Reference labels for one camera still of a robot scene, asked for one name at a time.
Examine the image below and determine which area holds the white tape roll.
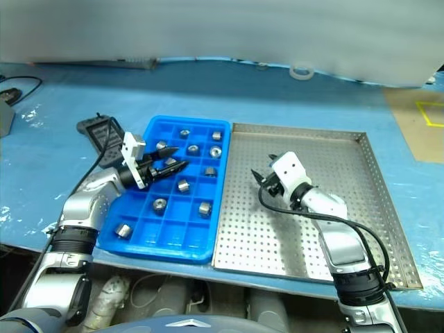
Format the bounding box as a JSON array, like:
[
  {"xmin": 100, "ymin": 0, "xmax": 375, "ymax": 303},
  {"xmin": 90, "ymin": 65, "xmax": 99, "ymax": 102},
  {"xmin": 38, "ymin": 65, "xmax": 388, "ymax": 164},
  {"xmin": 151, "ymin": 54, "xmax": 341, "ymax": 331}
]
[{"xmin": 289, "ymin": 65, "xmax": 316, "ymax": 81}]

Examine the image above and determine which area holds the grey power strip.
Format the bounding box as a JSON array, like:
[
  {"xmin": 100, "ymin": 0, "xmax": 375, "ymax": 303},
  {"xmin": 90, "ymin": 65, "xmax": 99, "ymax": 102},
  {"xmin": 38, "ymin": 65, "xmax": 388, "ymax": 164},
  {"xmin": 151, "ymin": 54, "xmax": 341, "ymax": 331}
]
[{"xmin": 29, "ymin": 58, "xmax": 157, "ymax": 70}]

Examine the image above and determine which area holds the small black device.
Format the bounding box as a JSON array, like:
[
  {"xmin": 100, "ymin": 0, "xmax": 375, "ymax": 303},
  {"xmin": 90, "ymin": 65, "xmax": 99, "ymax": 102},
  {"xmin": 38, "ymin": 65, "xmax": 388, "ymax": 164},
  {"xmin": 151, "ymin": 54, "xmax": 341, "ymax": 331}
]
[{"xmin": 0, "ymin": 88, "xmax": 22, "ymax": 103}]

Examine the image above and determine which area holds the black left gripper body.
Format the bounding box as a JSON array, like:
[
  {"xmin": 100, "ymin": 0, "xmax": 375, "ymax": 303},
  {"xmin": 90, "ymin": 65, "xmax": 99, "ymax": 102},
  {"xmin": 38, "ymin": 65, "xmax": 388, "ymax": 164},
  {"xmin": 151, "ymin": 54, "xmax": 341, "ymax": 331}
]
[{"xmin": 133, "ymin": 157, "xmax": 164, "ymax": 183}]

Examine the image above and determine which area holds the perforated steel tray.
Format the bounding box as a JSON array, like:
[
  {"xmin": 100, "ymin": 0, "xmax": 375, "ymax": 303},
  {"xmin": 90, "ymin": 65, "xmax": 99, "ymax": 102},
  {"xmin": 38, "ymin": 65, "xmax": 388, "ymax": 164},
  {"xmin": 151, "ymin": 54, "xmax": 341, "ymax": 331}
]
[{"xmin": 211, "ymin": 121, "xmax": 425, "ymax": 291}]

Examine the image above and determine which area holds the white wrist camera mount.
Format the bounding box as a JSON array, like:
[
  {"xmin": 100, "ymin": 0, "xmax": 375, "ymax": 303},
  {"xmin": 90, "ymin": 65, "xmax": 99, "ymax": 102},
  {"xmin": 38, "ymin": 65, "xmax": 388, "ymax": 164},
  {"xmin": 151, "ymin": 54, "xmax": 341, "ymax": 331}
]
[
  {"xmin": 120, "ymin": 131, "xmax": 148, "ymax": 190},
  {"xmin": 270, "ymin": 151, "xmax": 313, "ymax": 202}
]

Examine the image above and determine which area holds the grey rounded cylinder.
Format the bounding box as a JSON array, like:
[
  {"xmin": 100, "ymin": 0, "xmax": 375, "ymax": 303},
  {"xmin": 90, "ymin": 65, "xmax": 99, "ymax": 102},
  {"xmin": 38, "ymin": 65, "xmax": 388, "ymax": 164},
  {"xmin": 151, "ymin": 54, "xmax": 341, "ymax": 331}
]
[
  {"xmin": 157, "ymin": 277, "xmax": 195, "ymax": 313},
  {"xmin": 248, "ymin": 289, "xmax": 291, "ymax": 333}
]

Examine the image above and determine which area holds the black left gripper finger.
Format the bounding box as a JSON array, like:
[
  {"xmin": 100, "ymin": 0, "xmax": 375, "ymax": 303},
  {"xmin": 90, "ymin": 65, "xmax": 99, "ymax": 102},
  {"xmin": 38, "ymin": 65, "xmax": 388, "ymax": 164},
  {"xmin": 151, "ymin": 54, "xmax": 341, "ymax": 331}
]
[
  {"xmin": 155, "ymin": 160, "xmax": 190, "ymax": 178},
  {"xmin": 147, "ymin": 146, "xmax": 180, "ymax": 162}
]

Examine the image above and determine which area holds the blue-grey rounded robot housing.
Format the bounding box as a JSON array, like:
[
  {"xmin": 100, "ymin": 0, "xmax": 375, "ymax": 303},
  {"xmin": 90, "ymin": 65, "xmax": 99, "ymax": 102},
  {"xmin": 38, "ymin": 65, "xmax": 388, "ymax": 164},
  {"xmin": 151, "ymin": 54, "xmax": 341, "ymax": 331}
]
[{"xmin": 114, "ymin": 314, "xmax": 278, "ymax": 333}]

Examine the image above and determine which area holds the white wrapped tube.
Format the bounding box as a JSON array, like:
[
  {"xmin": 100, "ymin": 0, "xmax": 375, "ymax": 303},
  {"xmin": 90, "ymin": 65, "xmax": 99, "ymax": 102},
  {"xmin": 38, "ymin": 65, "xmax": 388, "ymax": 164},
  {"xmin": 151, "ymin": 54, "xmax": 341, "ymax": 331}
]
[{"xmin": 85, "ymin": 275, "xmax": 131, "ymax": 329}]

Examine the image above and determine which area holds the dark grey handheld controller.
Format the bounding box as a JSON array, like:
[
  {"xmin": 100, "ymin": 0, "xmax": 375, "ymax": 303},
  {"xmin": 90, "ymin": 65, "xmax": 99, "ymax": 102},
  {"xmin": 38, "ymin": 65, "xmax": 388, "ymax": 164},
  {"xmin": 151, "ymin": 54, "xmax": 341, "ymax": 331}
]
[{"xmin": 76, "ymin": 112, "xmax": 135, "ymax": 171}]

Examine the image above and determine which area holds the thin black cable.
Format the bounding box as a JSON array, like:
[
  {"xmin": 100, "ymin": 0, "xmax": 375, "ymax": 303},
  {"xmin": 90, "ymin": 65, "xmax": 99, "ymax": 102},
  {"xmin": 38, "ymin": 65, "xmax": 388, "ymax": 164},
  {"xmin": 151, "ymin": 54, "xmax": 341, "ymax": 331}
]
[{"xmin": 0, "ymin": 74, "xmax": 44, "ymax": 107}]

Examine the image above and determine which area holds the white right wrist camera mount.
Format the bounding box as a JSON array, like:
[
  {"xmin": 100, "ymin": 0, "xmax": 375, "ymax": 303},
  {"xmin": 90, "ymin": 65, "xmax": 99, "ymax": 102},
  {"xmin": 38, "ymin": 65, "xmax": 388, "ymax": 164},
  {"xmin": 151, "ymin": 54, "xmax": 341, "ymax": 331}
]
[{"xmin": 270, "ymin": 151, "xmax": 313, "ymax": 202}]

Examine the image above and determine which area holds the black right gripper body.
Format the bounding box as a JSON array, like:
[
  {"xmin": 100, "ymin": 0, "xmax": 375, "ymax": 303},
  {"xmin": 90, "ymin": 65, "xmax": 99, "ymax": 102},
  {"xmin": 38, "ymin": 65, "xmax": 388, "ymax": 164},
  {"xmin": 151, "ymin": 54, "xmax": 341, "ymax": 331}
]
[{"xmin": 262, "ymin": 173, "xmax": 285, "ymax": 197}]

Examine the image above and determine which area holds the blue compartment tray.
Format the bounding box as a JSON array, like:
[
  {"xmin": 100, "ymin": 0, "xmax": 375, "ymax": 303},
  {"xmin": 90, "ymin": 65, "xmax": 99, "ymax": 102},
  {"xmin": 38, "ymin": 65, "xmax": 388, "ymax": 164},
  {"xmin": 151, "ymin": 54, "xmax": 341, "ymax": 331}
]
[{"xmin": 95, "ymin": 115, "xmax": 232, "ymax": 266}]

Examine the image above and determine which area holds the brown cardboard sheet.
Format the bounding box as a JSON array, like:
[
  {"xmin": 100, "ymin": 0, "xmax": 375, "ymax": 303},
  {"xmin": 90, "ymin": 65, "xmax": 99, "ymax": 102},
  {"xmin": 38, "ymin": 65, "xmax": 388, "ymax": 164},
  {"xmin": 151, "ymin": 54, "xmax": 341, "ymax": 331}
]
[{"xmin": 383, "ymin": 86, "xmax": 444, "ymax": 164}]

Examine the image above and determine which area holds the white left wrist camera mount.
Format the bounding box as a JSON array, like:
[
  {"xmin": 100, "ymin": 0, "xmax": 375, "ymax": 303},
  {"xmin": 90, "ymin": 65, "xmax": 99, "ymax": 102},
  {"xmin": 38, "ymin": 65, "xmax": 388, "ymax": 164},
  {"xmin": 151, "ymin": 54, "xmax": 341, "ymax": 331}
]
[{"xmin": 120, "ymin": 131, "xmax": 148, "ymax": 190}]

